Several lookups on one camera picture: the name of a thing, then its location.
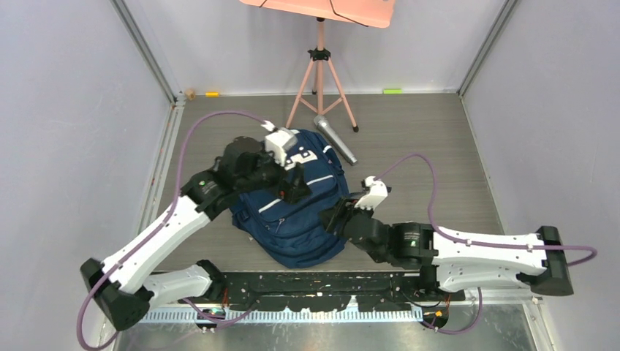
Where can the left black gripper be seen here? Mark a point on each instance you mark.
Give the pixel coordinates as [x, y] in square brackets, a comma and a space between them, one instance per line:
[296, 186]

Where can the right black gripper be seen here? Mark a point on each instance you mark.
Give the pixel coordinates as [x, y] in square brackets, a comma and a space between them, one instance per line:
[340, 212]

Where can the navy blue student backpack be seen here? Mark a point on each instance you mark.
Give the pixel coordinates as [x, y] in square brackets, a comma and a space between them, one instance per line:
[292, 234]

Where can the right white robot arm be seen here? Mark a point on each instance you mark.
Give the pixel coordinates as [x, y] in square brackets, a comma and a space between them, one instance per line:
[451, 260]

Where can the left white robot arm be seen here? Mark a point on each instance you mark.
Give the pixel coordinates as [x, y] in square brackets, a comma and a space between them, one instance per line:
[124, 285]

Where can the silver microphone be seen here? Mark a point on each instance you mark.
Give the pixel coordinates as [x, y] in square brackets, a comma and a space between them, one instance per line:
[323, 126]

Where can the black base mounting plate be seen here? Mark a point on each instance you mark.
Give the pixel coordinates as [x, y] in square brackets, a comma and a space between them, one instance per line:
[326, 291]

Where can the pink music stand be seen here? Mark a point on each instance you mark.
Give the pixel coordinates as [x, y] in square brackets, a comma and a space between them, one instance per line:
[370, 13]

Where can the green tape piece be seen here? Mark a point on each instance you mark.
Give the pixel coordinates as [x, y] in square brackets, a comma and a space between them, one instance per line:
[392, 91]

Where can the small cork piece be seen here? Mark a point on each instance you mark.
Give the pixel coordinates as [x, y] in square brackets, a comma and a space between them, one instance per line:
[190, 94]

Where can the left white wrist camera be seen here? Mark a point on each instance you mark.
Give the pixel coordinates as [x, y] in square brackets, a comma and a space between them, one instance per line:
[278, 142]

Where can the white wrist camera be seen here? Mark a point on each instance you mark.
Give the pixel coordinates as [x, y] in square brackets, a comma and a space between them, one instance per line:
[375, 191]
[278, 142]

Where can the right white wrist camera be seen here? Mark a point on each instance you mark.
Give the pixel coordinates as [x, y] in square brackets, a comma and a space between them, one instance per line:
[375, 191]

